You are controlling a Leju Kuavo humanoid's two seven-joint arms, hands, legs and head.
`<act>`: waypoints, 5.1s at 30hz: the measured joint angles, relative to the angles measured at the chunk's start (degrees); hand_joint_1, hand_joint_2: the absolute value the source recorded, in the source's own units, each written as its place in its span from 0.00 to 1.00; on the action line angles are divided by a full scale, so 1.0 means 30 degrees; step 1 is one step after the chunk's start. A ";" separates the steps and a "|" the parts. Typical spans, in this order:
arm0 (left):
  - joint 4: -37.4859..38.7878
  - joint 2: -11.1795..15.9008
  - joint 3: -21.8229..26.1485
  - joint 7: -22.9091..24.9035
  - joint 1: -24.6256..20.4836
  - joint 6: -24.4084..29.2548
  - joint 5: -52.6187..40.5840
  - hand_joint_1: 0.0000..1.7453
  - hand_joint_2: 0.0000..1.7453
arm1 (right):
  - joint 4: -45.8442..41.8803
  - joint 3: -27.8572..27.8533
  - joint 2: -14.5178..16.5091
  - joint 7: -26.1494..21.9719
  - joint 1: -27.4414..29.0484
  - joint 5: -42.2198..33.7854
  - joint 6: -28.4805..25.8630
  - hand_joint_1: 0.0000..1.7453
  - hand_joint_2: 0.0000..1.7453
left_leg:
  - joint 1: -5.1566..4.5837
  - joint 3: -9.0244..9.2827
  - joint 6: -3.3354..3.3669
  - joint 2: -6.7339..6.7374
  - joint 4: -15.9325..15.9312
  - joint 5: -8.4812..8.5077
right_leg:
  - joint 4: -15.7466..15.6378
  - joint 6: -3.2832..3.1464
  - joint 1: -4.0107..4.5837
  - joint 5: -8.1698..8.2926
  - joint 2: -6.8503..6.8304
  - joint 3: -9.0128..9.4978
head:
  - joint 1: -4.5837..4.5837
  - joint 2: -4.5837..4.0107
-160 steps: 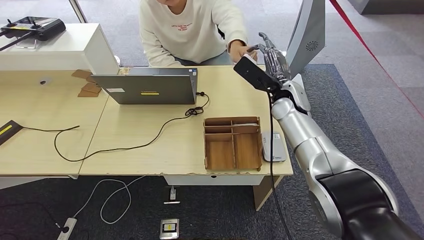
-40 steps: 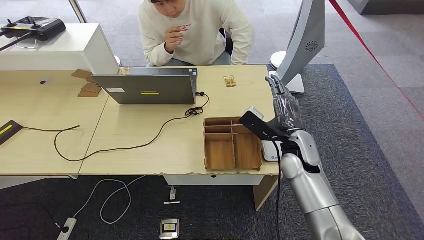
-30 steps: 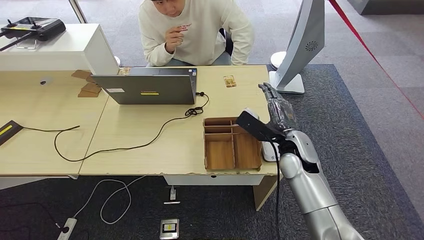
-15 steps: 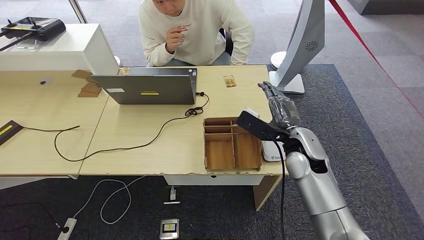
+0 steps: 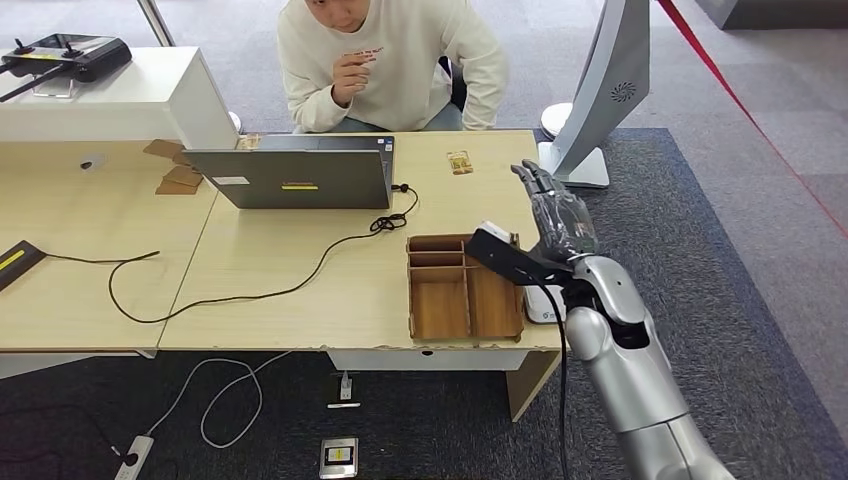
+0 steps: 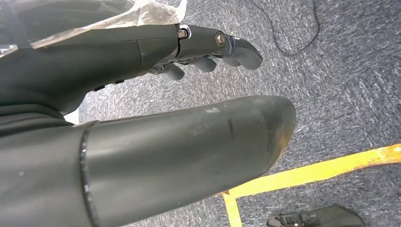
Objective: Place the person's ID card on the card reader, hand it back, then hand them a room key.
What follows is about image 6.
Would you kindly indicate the clear plastic wrap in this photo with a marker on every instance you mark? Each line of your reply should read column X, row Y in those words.
column 147, row 14

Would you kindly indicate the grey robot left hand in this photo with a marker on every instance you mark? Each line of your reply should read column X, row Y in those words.
column 156, row 163

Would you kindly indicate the short yellow floor tape strip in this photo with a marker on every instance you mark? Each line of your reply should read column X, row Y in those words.
column 233, row 213

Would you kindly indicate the long yellow floor tape strip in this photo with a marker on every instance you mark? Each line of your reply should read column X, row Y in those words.
column 313, row 174

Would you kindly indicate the black ribbed plastic foot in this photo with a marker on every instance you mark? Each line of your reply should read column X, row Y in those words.
column 325, row 217

